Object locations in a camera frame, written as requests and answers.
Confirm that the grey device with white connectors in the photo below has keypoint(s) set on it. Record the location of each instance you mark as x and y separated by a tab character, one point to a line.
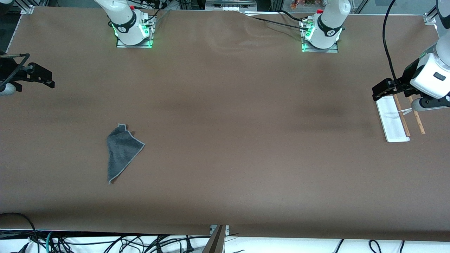
230	3

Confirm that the grey and pink towel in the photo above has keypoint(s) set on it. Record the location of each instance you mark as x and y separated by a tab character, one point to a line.
121	154

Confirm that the aluminium frame corner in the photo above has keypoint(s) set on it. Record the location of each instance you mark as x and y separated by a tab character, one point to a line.
429	18
27	8

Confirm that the orange and red clutter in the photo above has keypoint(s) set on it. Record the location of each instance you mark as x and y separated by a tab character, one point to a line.
302	3

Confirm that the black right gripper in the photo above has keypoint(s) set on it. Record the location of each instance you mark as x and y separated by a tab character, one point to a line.
7	67

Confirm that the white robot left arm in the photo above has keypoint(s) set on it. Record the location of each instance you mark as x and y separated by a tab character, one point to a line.
327	24

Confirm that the white rack with wooden rods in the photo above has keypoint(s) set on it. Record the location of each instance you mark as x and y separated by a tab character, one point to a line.
392	123

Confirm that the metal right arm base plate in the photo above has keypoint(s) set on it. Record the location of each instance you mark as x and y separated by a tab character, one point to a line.
135	45

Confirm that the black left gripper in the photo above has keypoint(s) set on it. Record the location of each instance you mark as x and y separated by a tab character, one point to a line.
409	75

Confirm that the white strip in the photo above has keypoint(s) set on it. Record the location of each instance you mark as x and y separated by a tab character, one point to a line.
263	13

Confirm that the metal bracket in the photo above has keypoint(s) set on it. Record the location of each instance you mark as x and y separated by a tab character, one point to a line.
212	230

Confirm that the wooden post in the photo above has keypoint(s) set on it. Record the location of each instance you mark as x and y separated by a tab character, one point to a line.
216	242

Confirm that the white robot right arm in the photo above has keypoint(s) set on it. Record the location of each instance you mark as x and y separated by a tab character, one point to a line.
126	24

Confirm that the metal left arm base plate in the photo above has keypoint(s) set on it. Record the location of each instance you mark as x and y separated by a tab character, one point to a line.
320	50

